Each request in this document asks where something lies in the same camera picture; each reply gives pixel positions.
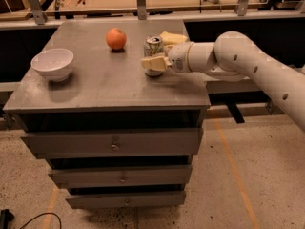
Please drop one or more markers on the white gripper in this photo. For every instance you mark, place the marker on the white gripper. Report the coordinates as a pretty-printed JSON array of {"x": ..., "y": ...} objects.
[{"x": 178, "y": 57}]

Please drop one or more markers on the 7up soda can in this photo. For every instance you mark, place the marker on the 7up soda can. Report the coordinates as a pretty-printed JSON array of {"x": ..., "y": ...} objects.
[{"x": 152, "y": 46}]

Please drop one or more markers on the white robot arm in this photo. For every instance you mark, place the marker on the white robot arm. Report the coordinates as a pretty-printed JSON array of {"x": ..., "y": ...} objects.
[{"x": 232, "y": 57}]

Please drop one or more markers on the yellow sponge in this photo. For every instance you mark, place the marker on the yellow sponge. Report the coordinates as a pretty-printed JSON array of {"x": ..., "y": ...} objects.
[{"x": 173, "y": 38}]

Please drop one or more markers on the orange fruit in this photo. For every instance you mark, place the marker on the orange fruit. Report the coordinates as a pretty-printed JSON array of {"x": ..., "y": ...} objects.
[{"x": 116, "y": 39}]

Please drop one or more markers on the grey drawer cabinet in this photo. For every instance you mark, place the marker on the grey drawer cabinet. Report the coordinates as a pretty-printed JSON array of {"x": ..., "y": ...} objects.
[{"x": 110, "y": 91}]

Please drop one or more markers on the white bowl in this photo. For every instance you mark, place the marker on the white bowl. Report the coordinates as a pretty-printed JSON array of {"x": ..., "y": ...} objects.
[{"x": 55, "y": 64}]

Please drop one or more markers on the middle grey drawer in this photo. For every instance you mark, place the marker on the middle grey drawer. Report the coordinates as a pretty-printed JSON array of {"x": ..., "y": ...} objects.
[{"x": 121, "y": 176}]

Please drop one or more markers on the grey drawer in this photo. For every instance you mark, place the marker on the grey drawer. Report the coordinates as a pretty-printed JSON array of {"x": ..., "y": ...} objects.
[
  {"x": 121, "y": 176},
  {"x": 167, "y": 198},
  {"x": 111, "y": 143}
]

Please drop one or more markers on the wooden workbench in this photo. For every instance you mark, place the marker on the wooden workbench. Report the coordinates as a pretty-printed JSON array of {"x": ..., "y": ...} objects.
[{"x": 42, "y": 11}]

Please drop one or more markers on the bottom grey drawer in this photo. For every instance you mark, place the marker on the bottom grey drawer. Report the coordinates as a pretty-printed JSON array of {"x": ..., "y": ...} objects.
[{"x": 167, "y": 198}]

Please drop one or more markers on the top grey drawer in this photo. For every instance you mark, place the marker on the top grey drawer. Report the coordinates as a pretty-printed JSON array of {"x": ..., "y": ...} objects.
[{"x": 111, "y": 143}]

